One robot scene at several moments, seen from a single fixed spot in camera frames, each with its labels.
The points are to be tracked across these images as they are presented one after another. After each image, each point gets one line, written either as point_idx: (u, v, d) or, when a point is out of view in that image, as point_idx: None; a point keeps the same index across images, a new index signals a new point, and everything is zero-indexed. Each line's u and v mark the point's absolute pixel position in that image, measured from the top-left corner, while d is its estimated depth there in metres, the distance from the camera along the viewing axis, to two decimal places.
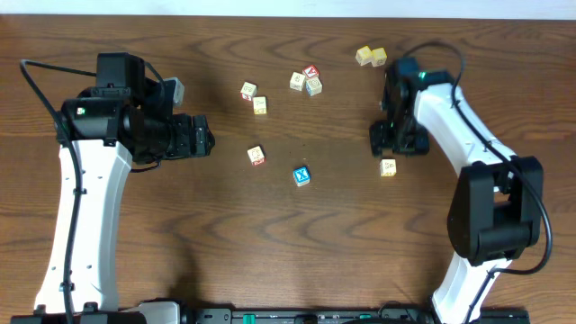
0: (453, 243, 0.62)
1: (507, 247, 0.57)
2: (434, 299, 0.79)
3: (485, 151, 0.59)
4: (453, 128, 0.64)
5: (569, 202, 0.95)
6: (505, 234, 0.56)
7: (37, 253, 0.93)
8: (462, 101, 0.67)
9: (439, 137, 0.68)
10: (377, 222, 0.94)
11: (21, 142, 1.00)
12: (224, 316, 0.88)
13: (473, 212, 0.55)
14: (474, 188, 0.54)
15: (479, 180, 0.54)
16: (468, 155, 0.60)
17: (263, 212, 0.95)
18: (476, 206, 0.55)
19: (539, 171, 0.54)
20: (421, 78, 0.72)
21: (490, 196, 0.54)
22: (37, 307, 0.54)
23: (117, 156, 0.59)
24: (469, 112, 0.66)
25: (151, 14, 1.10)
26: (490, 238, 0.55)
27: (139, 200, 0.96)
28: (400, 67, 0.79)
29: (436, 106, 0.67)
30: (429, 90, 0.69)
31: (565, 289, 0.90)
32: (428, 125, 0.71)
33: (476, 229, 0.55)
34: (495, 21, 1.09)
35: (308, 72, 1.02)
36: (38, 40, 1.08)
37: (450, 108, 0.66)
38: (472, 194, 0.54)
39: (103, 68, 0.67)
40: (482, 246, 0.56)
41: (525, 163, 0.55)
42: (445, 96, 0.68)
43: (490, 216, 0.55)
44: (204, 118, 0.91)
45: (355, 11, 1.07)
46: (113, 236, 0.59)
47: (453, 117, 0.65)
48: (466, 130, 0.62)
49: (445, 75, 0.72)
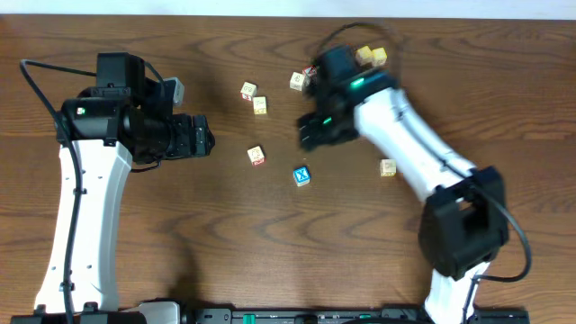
0: (435, 262, 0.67)
1: (482, 255, 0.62)
2: (427, 310, 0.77)
3: (444, 170, 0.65)
4: (405, 147, 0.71)
5: (568, 203, 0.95)
6: (478, 245, 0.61)
7: (37, 253, 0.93)
8: (404, 111, 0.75)
9: (392, 148, 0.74)
10: (376, 223, 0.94)
11: (22, 142, 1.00)
12: (225, 316, 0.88)
13: (447, 238, 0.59)
14: (444, 217, 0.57)
15: (445, 209, 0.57)
16: (427, 174, 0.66)
17: (263, 212, 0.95)
18: (449, 231, 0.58)
19: (496, 183, 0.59)
20: (357, 86, 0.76)
21: (458, 219, 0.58)
22: (37, 307, 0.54)
23: (117, 156, 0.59)
24: (412, 123, 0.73)
25: (151, 14, 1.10)
26: (466, 254, 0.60)
27: (139, 200, 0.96)
28: (334, 69, 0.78)
29: (383, 121, 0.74)
30: (371, 103, 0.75)
31: (565, 289, 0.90)
32: (378, 139, 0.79)
33: (454, 250, 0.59)
34: (495, 21, 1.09)
35: (308, 72, 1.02)
36: (38, 40, 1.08)
37: (397, 121, 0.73)
38: (444, 223, 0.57)
39: (103, 68, 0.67)
40: (462, 262, 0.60)
41: (482, 177, 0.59)
42: (389, 108, 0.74)
43: (463, 236, 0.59)
44: (204, 118, 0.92)
45: (355, 11, 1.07)
46: (113, 236, 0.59)
47: (401, 130, 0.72)
48: (418, 148, 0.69)
49: (378, 76, 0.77)
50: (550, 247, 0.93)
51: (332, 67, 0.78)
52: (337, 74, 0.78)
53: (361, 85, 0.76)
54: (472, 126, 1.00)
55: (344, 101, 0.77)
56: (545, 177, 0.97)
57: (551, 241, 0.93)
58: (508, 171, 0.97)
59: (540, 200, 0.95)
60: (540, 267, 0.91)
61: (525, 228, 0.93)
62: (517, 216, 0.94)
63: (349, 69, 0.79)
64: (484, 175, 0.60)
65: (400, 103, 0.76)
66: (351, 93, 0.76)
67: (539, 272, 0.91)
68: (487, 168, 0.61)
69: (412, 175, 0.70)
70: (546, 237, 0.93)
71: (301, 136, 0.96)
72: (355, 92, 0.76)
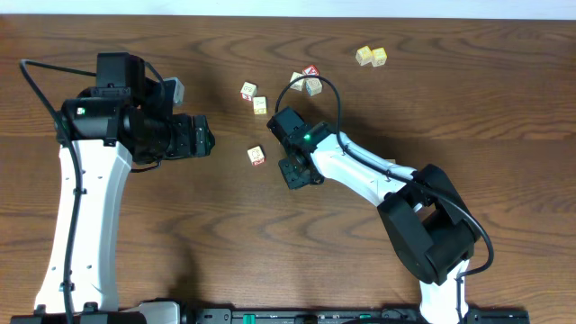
0: (417, 274, 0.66)
1: (458, 254, 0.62)
2: (425, 316, 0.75)
3: (388, 181, 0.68)
4: (356, 175, 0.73)
5: (568, 203, 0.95)
6: (449, 244, 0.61)
7: (37, 253, 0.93)
8: (349, 145, 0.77)
9: (348, 181, 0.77)
10: (376, 222, 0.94)
11: (22, 142, 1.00)
12: (225, 316, 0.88)
13: (409, 238, 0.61)
14: (397, 219, 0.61)
15: (395, 211, 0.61)
16: (376, 189, 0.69)
17: (262, 212, 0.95)
18: (408, 232, 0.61)
19: (437, 176, 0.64)
20: (307, 140, 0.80)
21: (413, 218, 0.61)
22: (37, 307, 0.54)
23: (117, 156, 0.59)
24: (358, 152, 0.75)
25: (151, 14, 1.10)
26: (438, 255, 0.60)
27: (139, 200, 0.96)
28: (285, 128, 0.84)
29: (333, 160, 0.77)
30: (319, 148, 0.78)
31: (565, 289, 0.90)
32: (335, 175, 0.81)
33: (421, 252, 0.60)
34: (495, 21, 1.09)
35: (308, 72, 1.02)
36: (38, 40, 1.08)
37: (342, 155, 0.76)
38: (398, 224, 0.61)
39: (103, 68, 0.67)
40: (437, 265, 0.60)
41: (425, 175, 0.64)
42: (334, 148, 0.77)
43: (426, 236, 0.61)
44: (204, 118, 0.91)
45: (355, 11, 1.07)
46: (112, 235, 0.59)
47: (350, 163, 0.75)
48: (364, 171, 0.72)
49: (324, 126, 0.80)
50: (550, 247, 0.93)
51: (282, 124, 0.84)
52: (289, 131, 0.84)
53: (310, 136, 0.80)
54: (473, 126, 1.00)
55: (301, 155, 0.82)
56: (545, 177, 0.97)
57: (551, 241, 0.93)
58: (508, 172, 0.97)
59: (539, 200, 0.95)
60: (540, 267, 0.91)
61: (526, 228, 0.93)
62: (518, 216, 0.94)
63: (299, 124, 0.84)
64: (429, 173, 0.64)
65: (344, 139, 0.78)
66: (302, 145, 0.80)
67: (539, 272, 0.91)
68: (431, 166, 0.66)
69: (372, 196, 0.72)
70: (546, 237, 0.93)
71: (285, 178, 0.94)
72: (304, 145, 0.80)
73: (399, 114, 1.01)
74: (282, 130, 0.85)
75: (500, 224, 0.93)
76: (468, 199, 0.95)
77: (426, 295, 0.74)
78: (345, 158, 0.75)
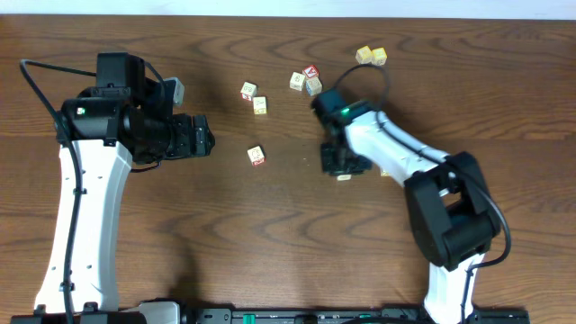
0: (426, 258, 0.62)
1: (476, 245, 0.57)
2: (428, 309, 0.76)
3: (418, 160, 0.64)
4: (388, 151, 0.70)
5: (568, 203, 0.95)
6: (469, 232, 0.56)
7: (37, 253, 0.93)
8: (386, 123, 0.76)
9: (381, 159, 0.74)
10: (377, 222, 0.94)
11: (22, 142, 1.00)
12: (225, 316, 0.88)
13: (429, 218, 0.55)
14: (420, 195, 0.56)
15: (421, 188, 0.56)
16: (406, 168, 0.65)
17: (263, 212, 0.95)
18: (429, 211, 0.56)
19: (474, 166, 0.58)
20: (344, 114, 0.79)
21: (438, 199, 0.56)
22: (37, 307, 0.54)
23: (117, 156, 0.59)
24: (394, 130, 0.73)
25: (151, 14, 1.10)
26: (457, 240, 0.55)
27: (139, 200, 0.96)
28: (325, 104, 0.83)
29: (367, 135, 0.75)
30: (355, 123, 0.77)
31: (565, 289, 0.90)
32: (368, 153, 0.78)
33: (440, 236, 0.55)
34: (495, 21, 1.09)
35: (308, 72, 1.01)
36: (38, 40, 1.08)
37: (378, 131, 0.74)
38: (422, 202, 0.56)
39: (103, 68, 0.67)
40: (454, 251, 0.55)
41: (459, 160, 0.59)
42: (371, 124, 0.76)
43: (447, 220, 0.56)
44: (204, 118, 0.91)
45: (355, 11, 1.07)
46: (112, 235, 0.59)
47: (383, 139, 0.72)
48: (397, 148, 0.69)
49: (364, 105, 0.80)
50: (550, 247, 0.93)
51: (322, 102, 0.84)
52: (328, 108, 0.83)
53: (348, 112, 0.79)
54: (473, 126, 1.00)
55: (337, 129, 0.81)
56: (545, 177, 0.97)
57: (551, 241, 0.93)
58: (508, 172, 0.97)
59: (539, 200, 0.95)
60: (540, 267, 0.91)
61: (525, 228, 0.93)
62: (518, 216, 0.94)
63: (339, 103, 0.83)
64: (461, 159, 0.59)
65: (382, 118, 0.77)
66: (339, 119, 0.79)
67: (539, 273, 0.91)
68: (463, 153, 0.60)
69: (401, 175, 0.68)
70: (546, 237, 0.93)
71: (323, 162, 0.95)
72: (341, 119, 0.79)
73: (399, 113, 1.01)
74: (320, 108, 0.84)
75: None
76: None
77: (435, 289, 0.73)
78: (380, 135, 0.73)
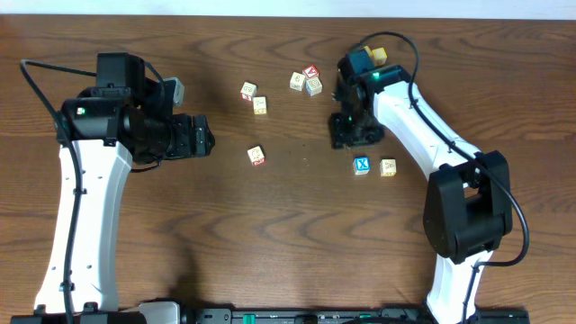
0: (433, 247, 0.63)
1: (485, 240, 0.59)
2: (430, 306, 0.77)
3: (449, 152, 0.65)
4: (415, 132, 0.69)
5: (568, 203, 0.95)
6: (479, 230, 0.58)
7: (37, 253, 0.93)
8: (418, 101, 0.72)
9: (402, 135, 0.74)
10: (376, 222, 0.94)
11: (22, 142, 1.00)
12: (225, 316, 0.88)
13: (447, 213, 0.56)
14: (444, 191, 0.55)
15: (446, 183, 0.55)
16: (434, 157, 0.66)
17: (262, 212, 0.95)
18: (448, 208, 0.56)
19: (503, 166, 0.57)
20: (375, 78, 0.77)
21: (459, 197, 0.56)
22: (37, 307, 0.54)
23: (117, 156, 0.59)
24: (426, 110, 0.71)
25: (151, 14, 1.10)
26: (467, 234, 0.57)
27: (139, 200, 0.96)
28: (355, 67, 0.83)
29: (396, 108, 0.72)
30: (387, 92, 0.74)
31: (565, 289, 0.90)
32: (388, 122, 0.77)
33: (453, 230, 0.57)
34: (495, 21, 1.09)
35: (308, 72, 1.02)
36: (37, 40, 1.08)
37: (409, 108, 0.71)
38: (444, 198, 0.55)
39: (103, 68, 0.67)
40: (463, 246, 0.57)
41: (489, 158, 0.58)
42: (402, 97, 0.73)
43: (463, 215, 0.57)
44: (204, 118, 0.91)
45: (354, 11, 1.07)
46: (113, 235, 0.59)
47: (414, 119, 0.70)
48: (427, 132, 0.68)
49: (397, 71, 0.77)
50: (549, 247, 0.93)
51: (351, 62, 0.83)
52: (357, 70, 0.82)
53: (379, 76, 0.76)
54: (472, 125, 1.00)
55: (364, 89, 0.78)
56: (545, 177, 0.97)
57: (550, 241, 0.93)
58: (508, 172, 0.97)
59: (540, 200, 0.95)
60: (540, 267, 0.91)
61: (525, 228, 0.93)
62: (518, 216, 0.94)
63: (369, 67, 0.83)
64: (491, 157, 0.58)
65: (415, 94, 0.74)
66: (369, 82, 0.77)
67: (539, 272, 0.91)
68: (494, 151, 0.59)
69: (425, 160, 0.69)
70: (546, 237, 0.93)
71: (334, 133, 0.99)
72: (369, 80, 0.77)
73: None
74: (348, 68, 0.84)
75: None
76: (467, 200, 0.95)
77: (439, 285, 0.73)
78: (409, 112, 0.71)
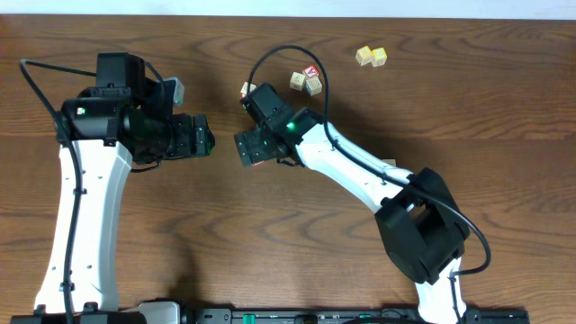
0: (406, 274, 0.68)
1: (449, 252, 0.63)
2: (427, 318, 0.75)
3: (384, 185, 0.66)
4: (347, 175, 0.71)
5: (568, 203, 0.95)
6: (439, 246, 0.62)
7: (37, 253, 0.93)
8: (338, 139, 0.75)
9: (337, 176, 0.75)
10: (376, 222, 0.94)
11: (22, 142, 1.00)
12: (225, 316, 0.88)
13: (404, 243, 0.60)
14: (393, 226, 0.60)
15: (391, 219, 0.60)
16: (373, 194, 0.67)
17: (262, 212, 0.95)
18: (403, 238, 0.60)
19: (435, 179, 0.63)
20: (291, 130, 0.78)
21: (409, 224, 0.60)
22: (37, 307, 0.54)
23: (117, 156, 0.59)
24: (347, 147, 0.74)
25: (151, 14, 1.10)
26: (432, 255, 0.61)
27: (139, 200, 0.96)
28: (264, 110, 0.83)
29: (320, 154, 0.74)
30: (304, 140, 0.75)
31: (565, 288, 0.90)
32: (319, 167, 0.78)
33: (417, 256, 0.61)
34: (495, 21, 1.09)
35: (308, 72, 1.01)
36: (38, 40, 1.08)
37: (332, 149, 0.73)
38: (395, 231, 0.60)
39: (103, 68, 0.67)
40: (431, 265, 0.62)
41: (421, 179, 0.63)
42: (322, 140, 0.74)
43: (420, 239, 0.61)
44: (203, 118, 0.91)
45: (354, 11, 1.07)
46: (112, 235, 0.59)
47: (340, 159, 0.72)
48: (359, 172, 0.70)
49: (309, 116, 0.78)
50: (550, 246, 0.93)
51: (258, 103, 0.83)
52: (268, 113, 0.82)
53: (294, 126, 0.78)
54: (472, 126, 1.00)
55: (283, 143, 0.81)
56: (545, 177, 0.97)
57: (551, 240, 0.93)
58: (508, 172, 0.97)
59: (539, 200, 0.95)
60: (540, 267, 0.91)
61: (525, 228, 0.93)
62: (518, 216, 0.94)
63: (277, 106, 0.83)
64: (423, 177, 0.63)
65: (333, 133, 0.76)
66: (287, 135, 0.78)
67: (539, 272, 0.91)
68: (424, 169, 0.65)
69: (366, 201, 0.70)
70: (546, 237, 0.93)
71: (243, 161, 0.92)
72: (285, 130, 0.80)
73: (398, 114, 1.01)
74: (258, 109, 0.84)
75: (502, 226, 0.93)
76: (467, 200, 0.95)
77: (422, 295, 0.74)
78: (335, 154, 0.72)
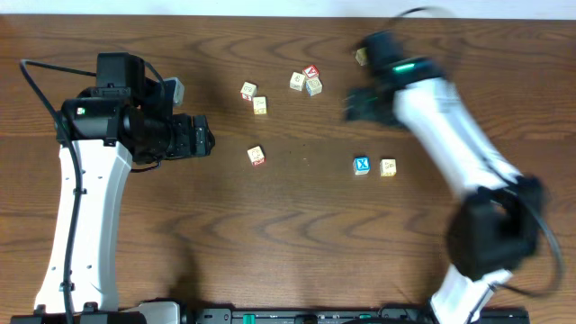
0: (459, 264, 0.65)
1: (511, 262, 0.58)
2: (435, 305, 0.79)
3: (489, 170, 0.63)
4: (445, 140, 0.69)
5: (568, 203, 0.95)
6: (508, 252, 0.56)
7: (37, 253, 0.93)
8: (452, 103, 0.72)
9: (427, 143, 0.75)
10: (377, 222, 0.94)
11: (22, 142, 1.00)
12: (225, 316, 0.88)
13: (476, 232, 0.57)
14: (476, 211, 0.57)
15: (480, 204, 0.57)
16: (471, 172, 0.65)
17: (262, 212, 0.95)
18: (478, 228, 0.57)
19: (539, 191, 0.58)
20: (400, 72, 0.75)
21: (490, 218, 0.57)
22: (37, 307, 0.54)
23: (117, 156, 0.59)
24: (459, 117, 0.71)
25: (151, 14, 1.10)
26: (494, 256, 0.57)
27: (139, 200, 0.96)
28: (379, 51, 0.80)
29: (422, 109, 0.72)
30: (419, 87, 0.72)
31: (565, 289, 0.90)
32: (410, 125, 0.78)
33: (480, 248, 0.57)
34: (495, 21, 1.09)
35: (308, 72, 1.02)
36: (38, 40, 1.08)
37: (437, 110, 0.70)
38: (475, 217, 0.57)
39: (103, 68, 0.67)
40: (487, 265, 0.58)
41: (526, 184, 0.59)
42: (439, 95, 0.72)
43: (494, 237, 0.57)
44: (203, 118, 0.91)
45: (355, 11, 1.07)
46: (113, 235, 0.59)
47: (447, 123, 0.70)
48: (474, 151, 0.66)
49: (427, 64, 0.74)
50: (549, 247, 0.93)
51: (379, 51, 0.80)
52: (377, 58, 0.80)
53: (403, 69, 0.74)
54: None
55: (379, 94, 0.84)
56: (545, 177, 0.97)
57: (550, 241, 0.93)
58: None
59: None
60: (540, 267, 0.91)
61: None
62: None
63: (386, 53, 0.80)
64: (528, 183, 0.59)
65: (449, 94, 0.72)
66: (389, 78, 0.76)
67: (539, 272, 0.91)
68: (534, 178, 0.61)
69: (456, 177, 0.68)
70: None
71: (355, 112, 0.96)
72: (391, 74, 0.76)
73: None
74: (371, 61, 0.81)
75: None
76: None
77: (449, 289, 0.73)
78: (440, 115, 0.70)
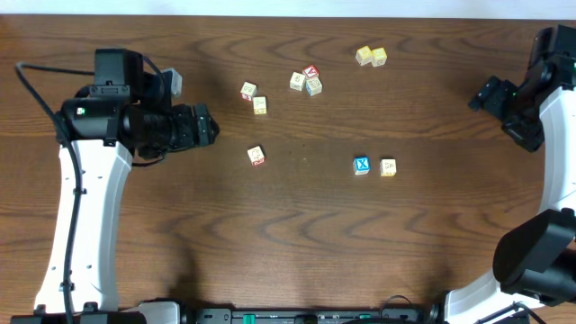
0: (496, 264, 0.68)
1: (546, 292, 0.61)
2: (450, 298, 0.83)
3: None
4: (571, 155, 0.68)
5: None
6: (552, 281, 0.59)
7: (37, 253, 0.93)
8: None
9: (549, 146, 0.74)
10: (377, 223, 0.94)
11: (22, 142, 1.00)
12: (225, 316, 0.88)
13: (535, 250, 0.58)
14: (550, 232, 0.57)
15: (557, 228, 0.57)
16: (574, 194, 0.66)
17: (262, 213, 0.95)
18: (540, 247, 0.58)
19: None
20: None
21: (558, 246, 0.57)
22: (37, 307, 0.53)
23: (117, 156, 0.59)
24: None
25: (151, 14, 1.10)
26: (537, 276, 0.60)
27: (139, 200, 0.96)
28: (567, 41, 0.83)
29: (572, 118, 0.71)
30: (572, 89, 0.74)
31: None
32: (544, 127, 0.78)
33: (526, 264, 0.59)
34: (495, 21, 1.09)
35: (308, 72, 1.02)
36: (37, 40, 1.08)
37: None
38: (544, 238, 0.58)
39: (103, 67, 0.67)
40: (527, 280, 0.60)
41: None
42: None
43: (547, 263, 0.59)
44: (204, 106, 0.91)
45: (354, 11, 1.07)
46: (113, 235, 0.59)
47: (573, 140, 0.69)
48: None
49: None
50: None
51: (553, 40, 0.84)
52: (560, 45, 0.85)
53: None
54: (472, 126, 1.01)
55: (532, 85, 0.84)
56: None
57: None
58: (508, 172, 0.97)
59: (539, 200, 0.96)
60: None
61: None
62: (518, 216, 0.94)
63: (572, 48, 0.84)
64: None
65: None
66: (560, 68, 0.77)
67: None
68: None
69: (552, 186, 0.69)
70: None
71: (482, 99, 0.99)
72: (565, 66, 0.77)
73: (398, 114, 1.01)
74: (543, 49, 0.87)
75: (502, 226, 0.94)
76: (467, 199, 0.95)
77: (472, 292, 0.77)
78: None
